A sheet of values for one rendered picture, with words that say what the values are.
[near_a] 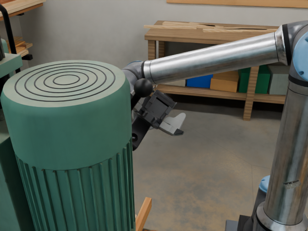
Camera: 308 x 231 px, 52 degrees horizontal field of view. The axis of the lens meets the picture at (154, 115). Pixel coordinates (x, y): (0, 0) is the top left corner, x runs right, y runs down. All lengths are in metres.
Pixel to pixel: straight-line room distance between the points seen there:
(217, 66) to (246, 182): 1.75
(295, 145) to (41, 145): 0.66
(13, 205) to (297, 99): 0.66
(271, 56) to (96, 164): 0.66
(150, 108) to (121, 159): 0.33
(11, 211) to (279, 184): 0.69
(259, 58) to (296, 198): 0.41
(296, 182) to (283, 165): 0.06
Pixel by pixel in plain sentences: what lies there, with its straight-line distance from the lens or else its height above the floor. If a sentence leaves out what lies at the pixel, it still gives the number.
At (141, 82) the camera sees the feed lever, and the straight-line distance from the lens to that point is 0.56.
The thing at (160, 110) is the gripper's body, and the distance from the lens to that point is 0.78.
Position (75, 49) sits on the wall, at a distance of 4.24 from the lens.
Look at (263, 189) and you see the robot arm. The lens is 1.21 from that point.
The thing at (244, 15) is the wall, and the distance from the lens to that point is 3.70.
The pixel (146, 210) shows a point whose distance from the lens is 1.02.
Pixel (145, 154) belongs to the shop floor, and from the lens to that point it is 2.82.
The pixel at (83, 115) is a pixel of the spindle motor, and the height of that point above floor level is 1.49.
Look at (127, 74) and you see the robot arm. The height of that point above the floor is 1.30.
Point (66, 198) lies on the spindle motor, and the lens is 0.47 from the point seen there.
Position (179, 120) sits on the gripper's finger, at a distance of 0.74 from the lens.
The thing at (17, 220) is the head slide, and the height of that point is 1.27.
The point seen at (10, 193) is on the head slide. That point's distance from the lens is 0.55.
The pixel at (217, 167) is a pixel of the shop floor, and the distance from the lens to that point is 2.73.
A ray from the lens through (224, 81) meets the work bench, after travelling 3.41.
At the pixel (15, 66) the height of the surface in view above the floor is 1.51.
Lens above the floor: 1.68
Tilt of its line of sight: 29 degrees down
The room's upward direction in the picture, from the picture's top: straight up
